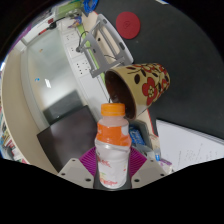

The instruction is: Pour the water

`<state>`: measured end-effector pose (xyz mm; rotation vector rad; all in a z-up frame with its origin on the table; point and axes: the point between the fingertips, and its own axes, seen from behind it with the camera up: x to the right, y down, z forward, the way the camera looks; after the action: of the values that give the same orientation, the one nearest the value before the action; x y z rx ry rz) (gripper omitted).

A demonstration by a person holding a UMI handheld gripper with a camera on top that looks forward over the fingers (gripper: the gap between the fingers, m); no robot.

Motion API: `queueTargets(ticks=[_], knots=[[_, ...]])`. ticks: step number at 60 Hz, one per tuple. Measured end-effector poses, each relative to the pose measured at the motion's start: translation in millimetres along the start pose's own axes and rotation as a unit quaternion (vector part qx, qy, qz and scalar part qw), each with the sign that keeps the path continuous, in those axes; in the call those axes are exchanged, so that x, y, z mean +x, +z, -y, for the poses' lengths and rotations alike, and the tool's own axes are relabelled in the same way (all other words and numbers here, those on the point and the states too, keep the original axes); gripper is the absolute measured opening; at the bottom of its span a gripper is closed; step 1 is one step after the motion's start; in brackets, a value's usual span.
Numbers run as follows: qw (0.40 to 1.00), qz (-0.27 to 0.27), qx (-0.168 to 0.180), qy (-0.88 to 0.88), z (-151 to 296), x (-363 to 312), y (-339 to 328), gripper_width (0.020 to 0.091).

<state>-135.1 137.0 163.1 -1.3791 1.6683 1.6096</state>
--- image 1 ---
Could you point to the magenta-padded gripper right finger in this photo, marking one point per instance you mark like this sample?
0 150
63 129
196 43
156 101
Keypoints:
148 171

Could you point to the flat round red coaster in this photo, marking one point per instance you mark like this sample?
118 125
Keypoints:
128 25

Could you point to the small blue box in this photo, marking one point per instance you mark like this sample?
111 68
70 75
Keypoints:
136 136

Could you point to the white paper sheet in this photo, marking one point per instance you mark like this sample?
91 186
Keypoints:
190 146

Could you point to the orange-capped drink bottle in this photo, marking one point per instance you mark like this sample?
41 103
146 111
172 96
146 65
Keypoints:
112 153

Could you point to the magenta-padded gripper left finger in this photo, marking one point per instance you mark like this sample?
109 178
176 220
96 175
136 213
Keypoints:
75 171

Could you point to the black computer monitor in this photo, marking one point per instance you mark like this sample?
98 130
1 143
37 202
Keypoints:
70 133

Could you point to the floral patterned cup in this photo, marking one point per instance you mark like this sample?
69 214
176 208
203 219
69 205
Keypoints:
146 86

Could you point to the black desk mat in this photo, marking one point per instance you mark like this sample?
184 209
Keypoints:
193 66

